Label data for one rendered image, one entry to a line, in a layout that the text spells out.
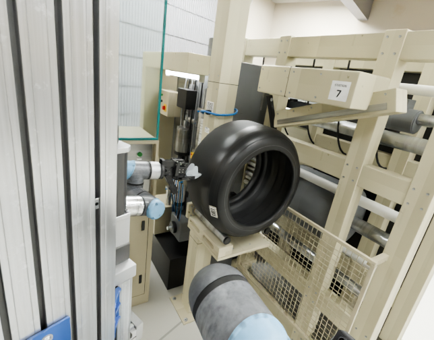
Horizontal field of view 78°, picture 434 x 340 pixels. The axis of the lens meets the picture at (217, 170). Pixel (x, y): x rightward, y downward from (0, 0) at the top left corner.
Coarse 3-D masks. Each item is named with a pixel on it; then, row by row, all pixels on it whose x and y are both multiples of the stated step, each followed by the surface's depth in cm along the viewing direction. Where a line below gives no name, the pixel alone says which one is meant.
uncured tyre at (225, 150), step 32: (224, 128) 132; (256, 128) 126; (192, 160) 134; (224, 160) 118; (256, 160) 167; (288, 160) 137; (192, 192) 135; (224, 192) 120; (256, 192) 170; (288, 192) 146; (224, 224) 128; (256, 224) 142
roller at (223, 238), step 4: (196, 212) 161; (200, 216) 157; (204, 220) 153; (208, 224) 149; (212, 228) 146; (216, 232) 143; (220, 232) 141; (220, 236) 140; (224, 236) 138; (228, 236) 139; (220, 240) 140; (224, 240) 137; (228, 240) 138
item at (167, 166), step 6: (162, 162) 111; (168, 162) 112; (174, 162) 114; (180, 162) 118; (162, 168) 111; (168, 168) 114; (174, 168) 115; (180, 168) 116; (186, 168) 117; (162, 174) 111; (174, 174) 115; (180, 174) 117; (180, 180) 116
